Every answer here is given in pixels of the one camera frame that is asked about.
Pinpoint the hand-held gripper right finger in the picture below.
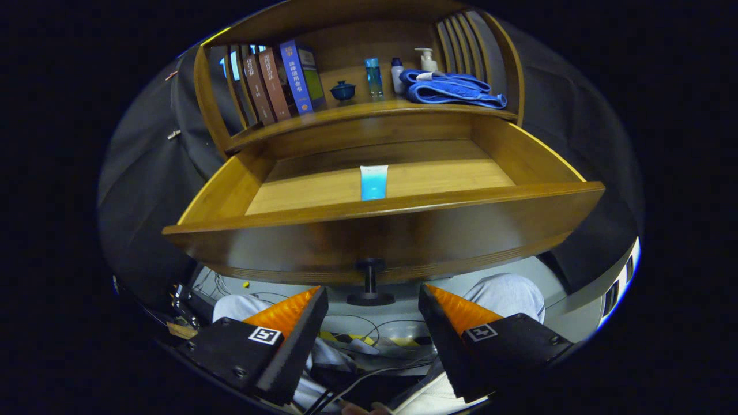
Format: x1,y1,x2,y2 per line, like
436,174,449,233
418,284,577,404

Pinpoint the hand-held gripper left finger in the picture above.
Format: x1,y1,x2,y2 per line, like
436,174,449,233
176,286,329,406

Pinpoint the wooden drawer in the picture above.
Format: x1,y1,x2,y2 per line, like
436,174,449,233
163,112,606,306

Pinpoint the blue squeeze tube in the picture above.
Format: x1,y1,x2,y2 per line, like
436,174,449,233
360,165,389,201

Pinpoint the wooden countertop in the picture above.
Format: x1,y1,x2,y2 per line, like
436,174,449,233
228,86,518,153

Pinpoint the wooden cabinet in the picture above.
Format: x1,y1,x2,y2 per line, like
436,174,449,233
193,0,525,159

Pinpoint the blue towel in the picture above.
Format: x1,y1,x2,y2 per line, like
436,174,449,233
399,69,508,110

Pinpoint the brown book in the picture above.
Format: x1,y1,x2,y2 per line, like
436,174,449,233
258,47,293,122
242,52,276,126

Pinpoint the blue book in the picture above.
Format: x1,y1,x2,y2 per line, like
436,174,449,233
280,39,327,116

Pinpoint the blue clear bottle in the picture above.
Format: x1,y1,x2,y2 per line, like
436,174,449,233
364,56,384,97

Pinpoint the white pump bottle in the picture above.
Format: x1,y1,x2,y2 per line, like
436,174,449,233
415,47,439,74

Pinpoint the black cable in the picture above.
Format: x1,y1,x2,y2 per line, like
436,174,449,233
303,357,445,415

